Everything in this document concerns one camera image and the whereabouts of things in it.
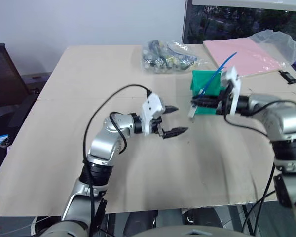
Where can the blue label box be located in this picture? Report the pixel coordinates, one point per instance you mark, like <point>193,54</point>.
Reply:
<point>1,140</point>

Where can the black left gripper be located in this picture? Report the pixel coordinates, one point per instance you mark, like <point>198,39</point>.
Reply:
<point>157,129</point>

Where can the small black clip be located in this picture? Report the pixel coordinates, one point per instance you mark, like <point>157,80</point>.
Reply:
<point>288,77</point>

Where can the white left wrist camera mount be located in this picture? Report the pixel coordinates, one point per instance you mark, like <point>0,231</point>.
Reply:
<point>151,106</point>

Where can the white coupler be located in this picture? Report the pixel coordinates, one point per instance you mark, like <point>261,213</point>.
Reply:
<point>192,113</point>

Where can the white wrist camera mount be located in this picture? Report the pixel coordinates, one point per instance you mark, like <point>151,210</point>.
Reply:
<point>151,106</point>
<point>234,81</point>

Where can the clear plastic bag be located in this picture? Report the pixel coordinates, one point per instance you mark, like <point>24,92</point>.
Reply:
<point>281,42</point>

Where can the black chair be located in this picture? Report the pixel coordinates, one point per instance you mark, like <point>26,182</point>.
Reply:
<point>5,79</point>

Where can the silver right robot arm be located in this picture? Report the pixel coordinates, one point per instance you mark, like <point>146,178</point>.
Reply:
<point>286,121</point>

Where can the green bin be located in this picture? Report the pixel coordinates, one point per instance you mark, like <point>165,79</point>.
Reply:
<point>204,81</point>

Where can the silver robot torso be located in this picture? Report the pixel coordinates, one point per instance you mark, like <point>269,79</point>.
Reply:
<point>162,232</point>

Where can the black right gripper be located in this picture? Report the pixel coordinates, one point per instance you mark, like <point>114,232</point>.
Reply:
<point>222,102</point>

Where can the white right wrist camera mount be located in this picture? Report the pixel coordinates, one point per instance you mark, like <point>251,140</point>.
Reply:
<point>234,81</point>

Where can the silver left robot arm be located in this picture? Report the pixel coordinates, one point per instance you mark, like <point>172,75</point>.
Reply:
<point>103,145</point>

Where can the pink sheet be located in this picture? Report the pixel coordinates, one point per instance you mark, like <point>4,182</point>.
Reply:
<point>251,61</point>

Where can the dark window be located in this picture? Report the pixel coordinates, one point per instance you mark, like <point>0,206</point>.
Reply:
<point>244,22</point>

